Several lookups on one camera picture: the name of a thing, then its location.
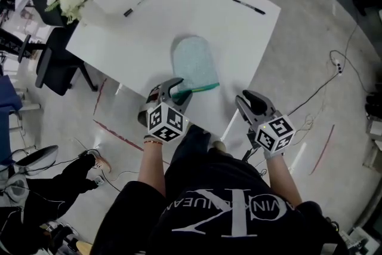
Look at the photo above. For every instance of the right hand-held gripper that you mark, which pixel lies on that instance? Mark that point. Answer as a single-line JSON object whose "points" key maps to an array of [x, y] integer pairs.
{"points": [[274, 134]]}

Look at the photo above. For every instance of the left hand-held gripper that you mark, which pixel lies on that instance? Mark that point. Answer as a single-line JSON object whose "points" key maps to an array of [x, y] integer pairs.
{"points": [[167, 124]]}

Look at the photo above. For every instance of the light blue mesh pouch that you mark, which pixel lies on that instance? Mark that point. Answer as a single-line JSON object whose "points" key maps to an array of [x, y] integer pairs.
{"points": [[194, 62]]}

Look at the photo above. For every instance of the white pen with black cap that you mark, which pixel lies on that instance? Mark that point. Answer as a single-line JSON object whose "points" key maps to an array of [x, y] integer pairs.
{"points": [[138, 4]]}

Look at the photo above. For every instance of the person's right forearm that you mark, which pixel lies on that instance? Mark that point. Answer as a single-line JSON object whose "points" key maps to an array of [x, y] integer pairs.
{"points": [[283, 182]]}

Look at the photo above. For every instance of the person's left forearm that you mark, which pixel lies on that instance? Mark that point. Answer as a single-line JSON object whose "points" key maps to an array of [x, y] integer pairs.
{"points": [[150, 167]]}

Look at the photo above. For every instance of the person's beige shoe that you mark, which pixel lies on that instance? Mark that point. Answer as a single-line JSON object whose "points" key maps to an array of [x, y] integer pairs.
{"points": [[223, 148]]}

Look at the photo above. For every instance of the person's black trousers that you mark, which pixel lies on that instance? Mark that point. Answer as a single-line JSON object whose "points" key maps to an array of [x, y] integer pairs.
{"points": [[191, 146]]}

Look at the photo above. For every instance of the white table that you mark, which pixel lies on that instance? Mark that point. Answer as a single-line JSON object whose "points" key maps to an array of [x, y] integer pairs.
{"points": [[209, 33]]}

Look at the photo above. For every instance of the small white floor power strip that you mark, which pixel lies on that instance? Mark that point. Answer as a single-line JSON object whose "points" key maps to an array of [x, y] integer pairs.
{"points": [[338, 66]]}

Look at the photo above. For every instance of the black power adapter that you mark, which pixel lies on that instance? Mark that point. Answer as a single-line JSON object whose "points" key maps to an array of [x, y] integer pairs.
{"points": [[83, 153]]}

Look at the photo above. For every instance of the black printed t-shirt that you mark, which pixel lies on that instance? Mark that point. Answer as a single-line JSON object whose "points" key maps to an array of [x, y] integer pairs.
{"points": [[224, 218]]}

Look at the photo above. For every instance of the white vase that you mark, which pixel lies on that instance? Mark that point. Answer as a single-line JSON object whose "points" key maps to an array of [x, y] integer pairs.
{"points": [[95, 15]]}

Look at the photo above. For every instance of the black office chair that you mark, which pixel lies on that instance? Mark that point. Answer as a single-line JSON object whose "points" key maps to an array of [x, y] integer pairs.
{"points": [[56, 68]]}

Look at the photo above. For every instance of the grey bowl-shaped seat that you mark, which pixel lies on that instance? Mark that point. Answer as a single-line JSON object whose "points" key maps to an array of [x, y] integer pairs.
{"points": [[38, 156]]}

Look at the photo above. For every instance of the blue cloth-covered stand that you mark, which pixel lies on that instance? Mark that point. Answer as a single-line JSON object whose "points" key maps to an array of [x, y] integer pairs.
{"points": [[9, 113]]}

